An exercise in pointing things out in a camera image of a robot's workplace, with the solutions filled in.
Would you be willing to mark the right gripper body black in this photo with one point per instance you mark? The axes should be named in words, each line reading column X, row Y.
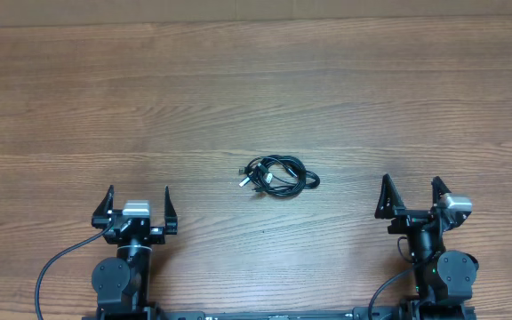
column 408, row 220

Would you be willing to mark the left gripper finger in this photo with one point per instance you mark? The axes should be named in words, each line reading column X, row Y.
column 169, row 211
column 105, row 205

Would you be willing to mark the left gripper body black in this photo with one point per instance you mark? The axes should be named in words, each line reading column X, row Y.
column 156, row 235

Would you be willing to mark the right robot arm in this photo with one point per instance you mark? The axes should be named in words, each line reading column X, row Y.
column 443, row 279

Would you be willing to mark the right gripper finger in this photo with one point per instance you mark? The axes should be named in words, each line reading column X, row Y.
column 438, row 189
column 390, row 203

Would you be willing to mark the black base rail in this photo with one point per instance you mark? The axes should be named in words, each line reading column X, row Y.
column 357, row 313

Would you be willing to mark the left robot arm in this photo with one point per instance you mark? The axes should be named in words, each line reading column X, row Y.
column 122, row 282

